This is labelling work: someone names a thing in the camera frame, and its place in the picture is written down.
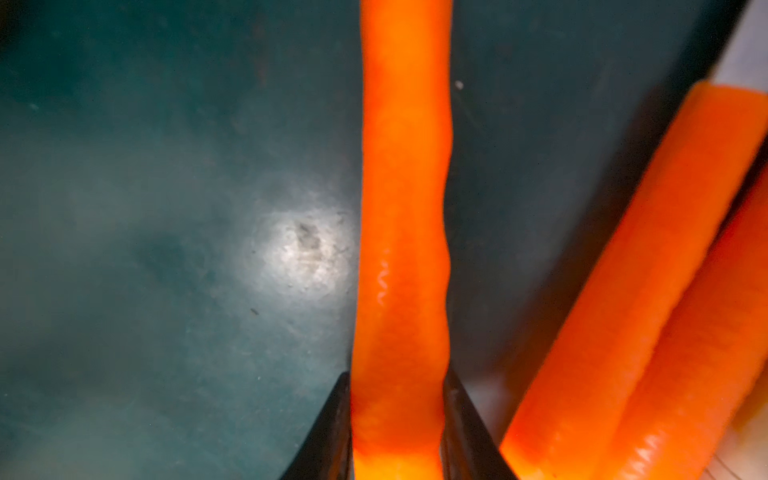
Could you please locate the wooden handle sickle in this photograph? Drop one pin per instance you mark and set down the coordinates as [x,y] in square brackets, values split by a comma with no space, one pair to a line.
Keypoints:
[742,453]
[573,406]

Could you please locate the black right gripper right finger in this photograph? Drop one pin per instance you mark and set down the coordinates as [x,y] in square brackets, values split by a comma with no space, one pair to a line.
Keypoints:
[467,448]

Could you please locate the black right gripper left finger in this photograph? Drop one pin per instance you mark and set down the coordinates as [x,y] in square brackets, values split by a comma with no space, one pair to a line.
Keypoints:
[326,453]

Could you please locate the orange handle sickle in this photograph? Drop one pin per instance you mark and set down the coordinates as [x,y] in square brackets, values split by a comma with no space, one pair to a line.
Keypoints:
[401,343]
[706,362]

